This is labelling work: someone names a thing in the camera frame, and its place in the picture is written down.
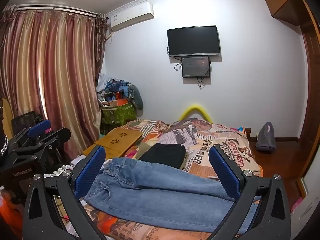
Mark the blue jeans pants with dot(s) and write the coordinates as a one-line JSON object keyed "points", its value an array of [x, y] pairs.
{"points": [[155, 187]]}

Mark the pile of mixed clothes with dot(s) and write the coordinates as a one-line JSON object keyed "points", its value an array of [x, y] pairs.
{"points": [[115, 87]]}

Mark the yellow foam tube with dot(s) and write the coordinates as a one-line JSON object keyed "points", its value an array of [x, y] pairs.
{"points": [[196, 106]]}

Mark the grey cushion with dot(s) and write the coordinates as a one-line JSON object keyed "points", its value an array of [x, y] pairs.
{"points": [[138, 97]]}

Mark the green storage box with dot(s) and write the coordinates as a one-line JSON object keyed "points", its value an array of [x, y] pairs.
{"points": [[120, 115]]}

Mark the folded black pants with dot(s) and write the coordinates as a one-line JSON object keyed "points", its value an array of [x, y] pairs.
{"points": [[162, 153]]}

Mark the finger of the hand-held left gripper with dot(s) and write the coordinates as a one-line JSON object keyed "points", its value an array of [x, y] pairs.
{"points": [[56, 140], [38, 128]]}

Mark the wooden bed post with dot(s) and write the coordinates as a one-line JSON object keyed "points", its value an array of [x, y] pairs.
{"points": [[247, 132]]}

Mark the wooden lap desk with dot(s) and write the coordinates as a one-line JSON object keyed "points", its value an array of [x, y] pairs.
{"points": [[117, 137]]}

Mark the black mesh chair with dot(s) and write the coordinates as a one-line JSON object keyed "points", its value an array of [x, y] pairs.
{"points": [[23, 120]]}

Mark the printed blanket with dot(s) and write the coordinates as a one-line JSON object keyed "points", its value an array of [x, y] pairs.
{"points": [[200, 140]]}

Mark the small black wall monitor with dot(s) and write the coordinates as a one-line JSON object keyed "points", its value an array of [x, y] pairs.
{"points": [[196, 66]]}

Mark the grey bag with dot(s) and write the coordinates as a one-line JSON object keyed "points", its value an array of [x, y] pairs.
{"points": [[266, 137]]}

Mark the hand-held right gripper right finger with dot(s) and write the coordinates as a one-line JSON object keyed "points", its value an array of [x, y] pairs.
{"points": [[222, 170]]}

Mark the pink item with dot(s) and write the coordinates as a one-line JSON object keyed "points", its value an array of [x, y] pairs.
{"points": [[296, 205]]}

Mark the light grey object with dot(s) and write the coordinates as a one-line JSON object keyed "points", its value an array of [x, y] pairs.
{"points": [[310, 200]]}

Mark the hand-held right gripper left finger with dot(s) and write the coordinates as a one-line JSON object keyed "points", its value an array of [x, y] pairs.
{"points": [[90, 170]]}

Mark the orange item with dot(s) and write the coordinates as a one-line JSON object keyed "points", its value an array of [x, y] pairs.
{"points": [[10, 207]]}

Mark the striped pink curtain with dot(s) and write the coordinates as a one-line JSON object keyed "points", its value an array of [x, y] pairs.
{"points": [[50, 67]]}

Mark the white air conditioner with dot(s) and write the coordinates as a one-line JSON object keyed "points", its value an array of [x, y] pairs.
{"points": [[130, 17]]}

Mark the white curtain rail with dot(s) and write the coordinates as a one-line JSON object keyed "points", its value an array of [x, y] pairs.
{"points": [[50, 7]]}

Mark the black wall television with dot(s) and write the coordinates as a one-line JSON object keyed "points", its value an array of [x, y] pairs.
{"points": [[193, 40]]}

